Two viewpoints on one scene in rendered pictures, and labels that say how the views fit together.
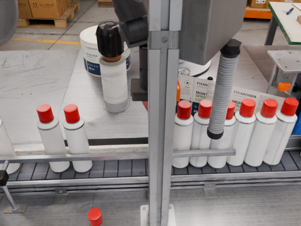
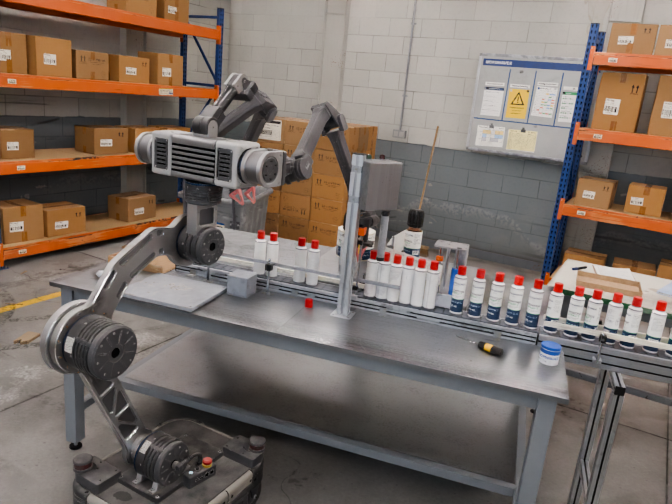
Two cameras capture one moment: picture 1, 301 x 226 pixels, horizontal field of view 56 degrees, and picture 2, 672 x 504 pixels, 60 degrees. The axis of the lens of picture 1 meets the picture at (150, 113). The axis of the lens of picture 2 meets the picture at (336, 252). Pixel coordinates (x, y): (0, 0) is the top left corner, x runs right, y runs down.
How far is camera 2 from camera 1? 1.93 m
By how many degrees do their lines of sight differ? 29
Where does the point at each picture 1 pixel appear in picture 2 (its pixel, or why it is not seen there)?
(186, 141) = (372, 275)
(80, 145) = (314, 263)
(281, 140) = (429, 286)
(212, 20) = (368, 194)
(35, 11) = (312, 235)
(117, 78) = not seen: hidden behind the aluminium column
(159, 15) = (352, 190)
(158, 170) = (346, 267)
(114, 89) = not seen: hidden behind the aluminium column
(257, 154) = (415, 294)
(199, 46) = (364, 203)
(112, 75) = not seen: hidden behind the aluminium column
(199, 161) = (379, 293)
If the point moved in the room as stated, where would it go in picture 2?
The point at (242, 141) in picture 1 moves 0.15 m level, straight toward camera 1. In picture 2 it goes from (405, 282) to (382, 288)
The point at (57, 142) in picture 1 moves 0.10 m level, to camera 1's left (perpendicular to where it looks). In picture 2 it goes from (302, 260) to (282, 256)
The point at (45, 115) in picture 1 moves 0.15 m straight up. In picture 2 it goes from (302, 241) to (304, 208)
